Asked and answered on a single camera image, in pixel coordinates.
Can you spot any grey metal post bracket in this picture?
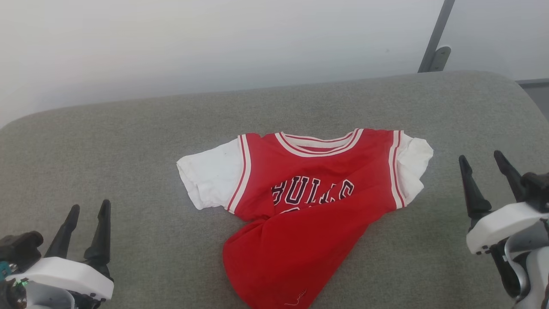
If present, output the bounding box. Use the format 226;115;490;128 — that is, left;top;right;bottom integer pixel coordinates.
429;46;452;73

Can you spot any grey metal post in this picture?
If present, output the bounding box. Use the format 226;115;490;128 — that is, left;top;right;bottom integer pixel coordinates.
418;0;456;73

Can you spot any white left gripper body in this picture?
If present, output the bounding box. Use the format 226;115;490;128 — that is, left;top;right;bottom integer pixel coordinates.
5;256;115;309

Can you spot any red and white basketball jersey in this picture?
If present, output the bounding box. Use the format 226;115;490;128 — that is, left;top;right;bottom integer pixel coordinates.
176;128;434;309

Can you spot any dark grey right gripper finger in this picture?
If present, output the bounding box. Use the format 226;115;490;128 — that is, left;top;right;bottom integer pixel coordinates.
494;150;527;203
459;155;493;230

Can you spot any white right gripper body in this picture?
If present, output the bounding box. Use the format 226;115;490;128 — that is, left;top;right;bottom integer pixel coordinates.
466;202;549;299

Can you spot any grey fabric sofa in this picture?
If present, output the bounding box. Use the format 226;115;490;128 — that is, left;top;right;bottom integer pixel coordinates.
0;71;549;309

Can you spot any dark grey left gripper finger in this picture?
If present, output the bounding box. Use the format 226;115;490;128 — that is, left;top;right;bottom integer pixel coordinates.
83;199;114;282
45;204;81;259

